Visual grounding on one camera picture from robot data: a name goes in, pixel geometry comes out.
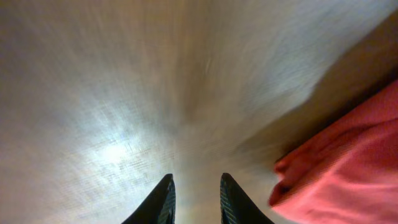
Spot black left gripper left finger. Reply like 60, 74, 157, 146
122, 174, 176, 224

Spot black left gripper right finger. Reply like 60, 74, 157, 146
220, 173, 274, 224

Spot orange McKinney Boyd soccer t-shirt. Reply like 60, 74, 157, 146
269, 83, 397, 223

